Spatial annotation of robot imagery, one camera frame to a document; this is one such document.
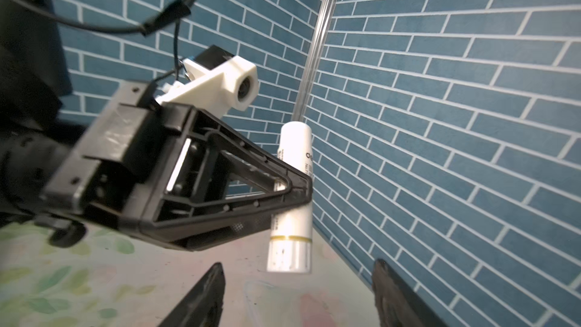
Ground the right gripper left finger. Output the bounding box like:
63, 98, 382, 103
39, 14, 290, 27
159, 262, 225, 327

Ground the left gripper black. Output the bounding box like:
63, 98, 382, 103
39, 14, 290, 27
41, 81, 313, 251

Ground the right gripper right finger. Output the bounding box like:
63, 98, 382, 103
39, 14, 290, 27
372, 259, 446, 327

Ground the white glue stick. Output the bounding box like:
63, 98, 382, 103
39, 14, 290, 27
266, 121, 313, 274

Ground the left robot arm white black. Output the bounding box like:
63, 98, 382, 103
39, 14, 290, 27
1, 0, 313, 251

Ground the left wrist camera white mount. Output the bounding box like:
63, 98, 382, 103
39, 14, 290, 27
156, 45, 260, 118

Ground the black left camera cable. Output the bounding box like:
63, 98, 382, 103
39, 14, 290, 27
0, 0, 201, 83

